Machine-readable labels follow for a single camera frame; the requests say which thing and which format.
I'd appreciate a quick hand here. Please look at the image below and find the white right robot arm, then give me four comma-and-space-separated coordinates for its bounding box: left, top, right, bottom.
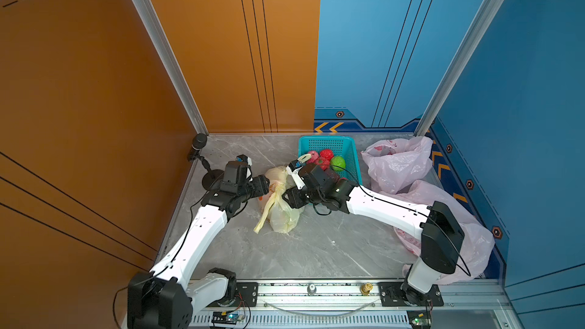
283, 179, 465, 295

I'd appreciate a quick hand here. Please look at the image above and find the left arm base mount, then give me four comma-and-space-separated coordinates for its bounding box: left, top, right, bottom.
208, 281, 259, 308

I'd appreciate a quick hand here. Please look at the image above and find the pink knotted plastic bag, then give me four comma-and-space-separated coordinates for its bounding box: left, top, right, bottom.
361, 136, 433, 194

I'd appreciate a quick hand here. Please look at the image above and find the right green circuit board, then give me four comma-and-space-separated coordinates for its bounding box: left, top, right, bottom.
407, 311, 432, 329

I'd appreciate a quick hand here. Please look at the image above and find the silver knob on rail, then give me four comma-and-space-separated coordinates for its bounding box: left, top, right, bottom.
307, 283, 317, 295

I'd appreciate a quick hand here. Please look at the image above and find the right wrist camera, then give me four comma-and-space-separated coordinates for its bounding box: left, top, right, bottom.
286, 160, 341, 190

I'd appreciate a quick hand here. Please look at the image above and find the black desktop microphone stand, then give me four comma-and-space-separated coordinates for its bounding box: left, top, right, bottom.
187, 133, 224, 191

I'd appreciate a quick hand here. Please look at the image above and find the yellow knotted plastic bag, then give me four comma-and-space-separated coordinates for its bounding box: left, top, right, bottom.
254, 166, 304, 234

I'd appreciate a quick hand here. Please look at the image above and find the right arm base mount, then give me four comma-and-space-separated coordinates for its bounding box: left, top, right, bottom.
378, 281, 444, 307

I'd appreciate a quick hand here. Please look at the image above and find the green circuit board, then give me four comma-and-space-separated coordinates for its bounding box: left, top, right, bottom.
211, 311, 240, 327
407, 311, 432, 329

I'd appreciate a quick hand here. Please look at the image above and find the red ball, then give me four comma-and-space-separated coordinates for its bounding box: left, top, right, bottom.
319, 149, 335, 161

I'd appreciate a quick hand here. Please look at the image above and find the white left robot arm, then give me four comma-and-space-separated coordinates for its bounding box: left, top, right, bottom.
121, 155, 270, 328

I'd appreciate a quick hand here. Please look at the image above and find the brass knob on rail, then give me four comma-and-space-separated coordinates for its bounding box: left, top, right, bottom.
360, 283, 373, 296

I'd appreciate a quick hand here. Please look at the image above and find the teal plastic basket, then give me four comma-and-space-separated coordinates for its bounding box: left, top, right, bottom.
298, 134, 363, 184

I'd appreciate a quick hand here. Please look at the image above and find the left green circuit board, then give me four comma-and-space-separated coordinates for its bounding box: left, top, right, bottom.
211, 311, 240, 327

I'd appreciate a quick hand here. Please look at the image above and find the pink plastic bag with hearts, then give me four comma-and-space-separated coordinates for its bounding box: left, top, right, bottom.
394, 180, 495, 286

